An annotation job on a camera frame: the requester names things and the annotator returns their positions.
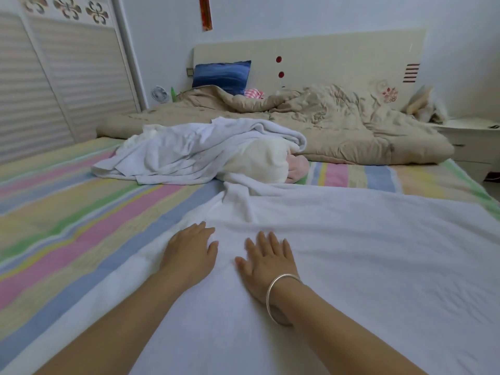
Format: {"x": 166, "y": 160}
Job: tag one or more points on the person's right forearm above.
{"x": 344, "y": 339}

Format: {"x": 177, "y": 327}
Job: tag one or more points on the cream plush toy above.
{"x": 426, "y": 104}

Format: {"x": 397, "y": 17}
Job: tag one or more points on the blue pillow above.
{"x": 221, "y": 76}

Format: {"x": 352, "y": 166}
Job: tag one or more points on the red wall hanging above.
{"x": 205, "y": 11}

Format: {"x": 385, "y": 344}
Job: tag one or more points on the beige quilt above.
{"x": 367, "y": 129}

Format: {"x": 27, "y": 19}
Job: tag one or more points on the small white desk fan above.
{"x": 160, "y": 94}

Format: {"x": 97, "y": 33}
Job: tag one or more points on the person's left forearm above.
{"x": 109, "y": 332}

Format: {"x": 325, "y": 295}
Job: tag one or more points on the pink patterned pillow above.
{"x": 255, "y": 94}

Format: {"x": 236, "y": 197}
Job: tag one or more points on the person's left hand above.
{"x": 189, "y": 257}

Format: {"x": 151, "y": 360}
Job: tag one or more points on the pink fleece blanket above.
{"x": 298, "y": 168}

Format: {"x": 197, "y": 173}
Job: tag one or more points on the green bottle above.
{"x": 174, "y": 95}

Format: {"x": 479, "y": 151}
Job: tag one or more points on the person's right hand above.
{"x": 265, "y": 269}

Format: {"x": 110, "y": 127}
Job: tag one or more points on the white nightstand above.
{"x": 476, "y": 144}

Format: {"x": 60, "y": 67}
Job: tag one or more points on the white towel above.
{"x": 375, "y": 261}
{"x": 180, "y": 148}

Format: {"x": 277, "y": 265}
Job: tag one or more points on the cream fleece blanket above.
{"x": 258, "y": 161}

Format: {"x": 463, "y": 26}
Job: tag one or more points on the white headboard with red dots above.
{"x": 344, "y": 62}

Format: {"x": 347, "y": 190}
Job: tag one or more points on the striped pastel bed sheet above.
{"x": 62, "y": 222}

